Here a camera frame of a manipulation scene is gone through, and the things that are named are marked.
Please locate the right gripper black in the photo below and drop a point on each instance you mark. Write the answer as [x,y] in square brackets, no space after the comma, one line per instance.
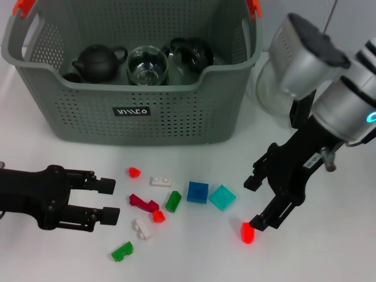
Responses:
[293,164]

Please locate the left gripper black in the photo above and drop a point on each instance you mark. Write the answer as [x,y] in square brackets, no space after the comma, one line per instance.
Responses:
[35,191]

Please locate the teal square plate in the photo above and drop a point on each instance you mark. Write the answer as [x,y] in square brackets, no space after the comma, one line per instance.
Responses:
[222,197]

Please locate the tall orange-red block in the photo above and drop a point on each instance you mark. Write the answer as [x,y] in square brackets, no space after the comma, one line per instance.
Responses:
[247,235]

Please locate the green slope block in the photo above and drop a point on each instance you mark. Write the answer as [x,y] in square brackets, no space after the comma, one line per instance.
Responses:
[173,202]

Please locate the blue square plate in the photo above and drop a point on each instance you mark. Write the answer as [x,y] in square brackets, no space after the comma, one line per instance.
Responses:
[197,191]

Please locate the glass teacup with black sleeve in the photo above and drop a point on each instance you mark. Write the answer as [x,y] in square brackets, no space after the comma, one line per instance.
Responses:
[147,70]
[196,55]

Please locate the dark red curved block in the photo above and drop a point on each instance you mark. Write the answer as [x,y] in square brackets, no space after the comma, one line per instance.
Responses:
[144,204]

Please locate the small red slope block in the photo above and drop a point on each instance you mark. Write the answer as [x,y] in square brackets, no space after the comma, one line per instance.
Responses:
[133,172]
[158,216]

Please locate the grey perforated storage bin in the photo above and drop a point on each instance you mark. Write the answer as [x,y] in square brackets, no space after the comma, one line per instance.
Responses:
[88,123]

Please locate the white two-stud brick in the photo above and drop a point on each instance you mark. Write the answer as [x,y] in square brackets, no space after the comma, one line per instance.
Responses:
[142,229]

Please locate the green two-stud brick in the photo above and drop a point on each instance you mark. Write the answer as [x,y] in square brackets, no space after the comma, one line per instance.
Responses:
[122,252]

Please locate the white two-stud flat plate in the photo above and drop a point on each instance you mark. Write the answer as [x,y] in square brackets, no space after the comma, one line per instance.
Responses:
[161,181]

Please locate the dark clay teapot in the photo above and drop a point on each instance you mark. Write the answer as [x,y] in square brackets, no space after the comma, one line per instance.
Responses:
[97,64]

